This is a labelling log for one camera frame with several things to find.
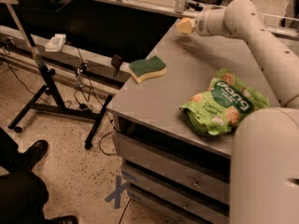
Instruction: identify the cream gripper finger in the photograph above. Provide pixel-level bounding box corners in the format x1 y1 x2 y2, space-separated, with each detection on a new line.
177 18 195 35

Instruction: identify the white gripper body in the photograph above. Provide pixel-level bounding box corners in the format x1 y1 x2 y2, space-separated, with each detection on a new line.
195 8 226 36

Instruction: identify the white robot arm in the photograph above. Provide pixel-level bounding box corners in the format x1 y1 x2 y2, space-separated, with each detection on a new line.
177 0 299 224

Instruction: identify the green yellow sponge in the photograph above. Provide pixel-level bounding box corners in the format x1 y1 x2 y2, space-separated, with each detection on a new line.
129 56 166 83

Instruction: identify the small dark clamp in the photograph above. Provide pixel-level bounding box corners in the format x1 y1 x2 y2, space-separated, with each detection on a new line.
111 54 123 77

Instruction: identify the green snack bag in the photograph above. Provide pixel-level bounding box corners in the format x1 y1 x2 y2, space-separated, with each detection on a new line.
180 68 271 136

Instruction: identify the white tissue pack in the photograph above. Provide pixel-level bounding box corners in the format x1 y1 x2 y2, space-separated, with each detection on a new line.
45 34 66 52

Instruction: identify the black rolling stand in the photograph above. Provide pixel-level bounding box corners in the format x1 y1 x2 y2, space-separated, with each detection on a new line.
1 0 112 150

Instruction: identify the grey drawer cabinet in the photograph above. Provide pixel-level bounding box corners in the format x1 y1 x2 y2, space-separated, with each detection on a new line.
111 112 232 224

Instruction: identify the black shoe upper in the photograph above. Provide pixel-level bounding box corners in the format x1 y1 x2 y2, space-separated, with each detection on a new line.
16 140 49 171

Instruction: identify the black shoe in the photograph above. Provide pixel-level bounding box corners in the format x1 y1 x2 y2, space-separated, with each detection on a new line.
16 140 49 171
45 216 78 224

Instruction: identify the black shoe lower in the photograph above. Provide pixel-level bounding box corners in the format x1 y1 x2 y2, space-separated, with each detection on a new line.
45 216 78 224

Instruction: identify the black trouser leg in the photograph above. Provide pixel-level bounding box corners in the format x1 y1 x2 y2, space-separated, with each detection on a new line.
0 128 49 224

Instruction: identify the black floor cable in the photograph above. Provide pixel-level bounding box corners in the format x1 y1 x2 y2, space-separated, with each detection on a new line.
0 35 118 157

